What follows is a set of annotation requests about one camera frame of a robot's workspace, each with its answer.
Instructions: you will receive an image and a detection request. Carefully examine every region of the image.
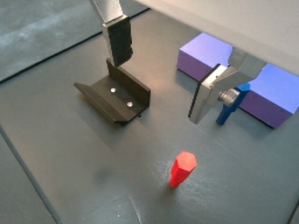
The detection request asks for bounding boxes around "blue peg object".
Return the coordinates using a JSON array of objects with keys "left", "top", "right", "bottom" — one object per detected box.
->
[{"left": 217, "top": 83, "right": 250, "bottom": 125}]

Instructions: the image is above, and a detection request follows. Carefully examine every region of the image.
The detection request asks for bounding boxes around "red hexagonal peg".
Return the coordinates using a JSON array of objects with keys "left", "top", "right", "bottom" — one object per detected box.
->
[{"left": 170, "top": 150, "right": 198, "bottom": 188}]

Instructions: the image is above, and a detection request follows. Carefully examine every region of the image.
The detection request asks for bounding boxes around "black angle bracket holder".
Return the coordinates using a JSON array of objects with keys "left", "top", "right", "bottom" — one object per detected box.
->
[{"left": 74, "top": 59, "right": 151, "bottom": 125}]

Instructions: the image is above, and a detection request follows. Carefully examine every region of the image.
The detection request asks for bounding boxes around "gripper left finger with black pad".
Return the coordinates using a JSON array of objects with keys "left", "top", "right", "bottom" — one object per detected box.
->
[{"left": 90, "top": 0, "right": 134, "bottom": 67}]

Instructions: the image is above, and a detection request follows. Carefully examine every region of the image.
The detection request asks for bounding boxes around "purple block board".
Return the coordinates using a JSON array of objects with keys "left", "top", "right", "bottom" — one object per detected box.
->
[{"left": 177, "top": 33, "right": 299, "bottom": 129}]

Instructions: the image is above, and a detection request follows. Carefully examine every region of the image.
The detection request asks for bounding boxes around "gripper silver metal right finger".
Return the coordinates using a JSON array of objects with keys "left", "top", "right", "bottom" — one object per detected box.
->
[{"left": 189, "top": 48, "right": 268, "bottom": 123}]

